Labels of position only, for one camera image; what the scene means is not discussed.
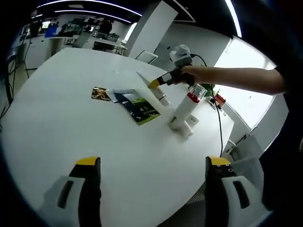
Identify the small white skincare sachet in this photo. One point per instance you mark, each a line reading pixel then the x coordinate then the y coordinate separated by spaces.
pixel 123 94

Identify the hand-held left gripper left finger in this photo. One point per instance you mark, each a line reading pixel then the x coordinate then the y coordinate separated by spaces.
pixel 91 189

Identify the white framed chair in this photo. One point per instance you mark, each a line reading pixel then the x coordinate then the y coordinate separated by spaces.
pixel 146 56

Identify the large red-collared skincare bottle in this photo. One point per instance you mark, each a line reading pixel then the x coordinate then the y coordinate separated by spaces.
pixel 184 107

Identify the potted green plant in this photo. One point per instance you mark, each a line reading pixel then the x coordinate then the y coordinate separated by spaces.
pixel 209 88

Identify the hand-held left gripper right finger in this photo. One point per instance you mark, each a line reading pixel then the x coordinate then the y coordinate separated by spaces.
pixel 215 194

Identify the gold skincare sachet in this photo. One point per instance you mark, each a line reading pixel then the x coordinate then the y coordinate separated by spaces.
pixel 101 94

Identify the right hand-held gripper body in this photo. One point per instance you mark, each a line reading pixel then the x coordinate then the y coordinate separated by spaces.
pixel 181 56

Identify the green black skincare sachet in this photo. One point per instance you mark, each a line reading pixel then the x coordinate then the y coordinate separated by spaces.
pixel 144 112

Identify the ceiling light strip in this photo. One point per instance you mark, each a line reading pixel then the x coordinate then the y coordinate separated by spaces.
pixel 234 16

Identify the white skincare tube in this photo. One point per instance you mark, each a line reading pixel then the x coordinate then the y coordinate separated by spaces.
pixel 155 99

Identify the blue storage bin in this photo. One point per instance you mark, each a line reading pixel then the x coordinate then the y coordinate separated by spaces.
pixel 51 32

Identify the person's right hand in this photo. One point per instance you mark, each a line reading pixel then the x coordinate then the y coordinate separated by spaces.
pixel 195 74

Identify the red box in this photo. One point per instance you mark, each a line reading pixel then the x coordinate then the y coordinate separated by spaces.
pixel 219 99

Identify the white mesh office chair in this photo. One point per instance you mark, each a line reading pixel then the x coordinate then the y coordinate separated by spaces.
pixel 248 153

